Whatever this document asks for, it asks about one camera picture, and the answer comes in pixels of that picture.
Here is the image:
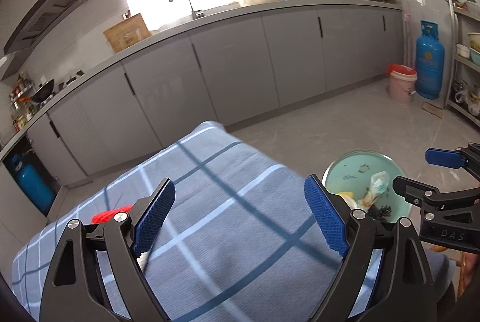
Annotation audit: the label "yellow sponge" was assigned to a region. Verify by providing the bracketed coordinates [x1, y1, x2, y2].
[337, 191, 356, 206]

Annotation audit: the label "red foam net sleeve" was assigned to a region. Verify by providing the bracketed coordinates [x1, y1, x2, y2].
[91, 205, 133, 224]

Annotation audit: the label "black foam net sleeve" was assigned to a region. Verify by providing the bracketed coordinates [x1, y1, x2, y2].
[368, 205, 391, 222]

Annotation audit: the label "green printed plastic bag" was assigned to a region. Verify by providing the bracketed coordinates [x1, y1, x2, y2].
[357, 171, 391, 212]

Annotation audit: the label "white paper cup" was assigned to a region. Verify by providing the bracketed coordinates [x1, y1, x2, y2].
[137, 251, 150, 272]

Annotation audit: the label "grey kitchen counter cabinets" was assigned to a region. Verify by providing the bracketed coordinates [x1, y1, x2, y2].
[12, 0, 403, 213]

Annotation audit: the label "metal storage shelf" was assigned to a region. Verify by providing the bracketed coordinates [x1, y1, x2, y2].
[444, 0, 479, 126]

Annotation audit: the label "pink bucket with red bag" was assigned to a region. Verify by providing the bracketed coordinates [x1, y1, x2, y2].
[387, 64, 417, 104]

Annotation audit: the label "blue checked tablecloth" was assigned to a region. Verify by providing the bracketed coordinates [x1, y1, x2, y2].
[11, 121, 341, 321]

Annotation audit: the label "blue gas cylinder in cabinet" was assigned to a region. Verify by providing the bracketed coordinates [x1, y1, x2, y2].
[10, 155, 55, 216]

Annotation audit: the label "spice rack with bottles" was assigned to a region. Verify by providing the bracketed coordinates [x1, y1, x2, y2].
[10, 70, 37, 132]

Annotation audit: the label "black wok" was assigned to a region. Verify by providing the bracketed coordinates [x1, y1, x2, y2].
[18, 79, 55, 103]

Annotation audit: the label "wooden cutting board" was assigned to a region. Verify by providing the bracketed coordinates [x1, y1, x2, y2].
[103, 13, 152, 53]

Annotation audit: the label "range hood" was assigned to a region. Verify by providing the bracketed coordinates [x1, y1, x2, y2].
[3, 0, 82, 54]

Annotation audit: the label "blue gas cylinder by wall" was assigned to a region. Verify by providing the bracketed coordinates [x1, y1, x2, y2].
[415, 20, 445, 100]

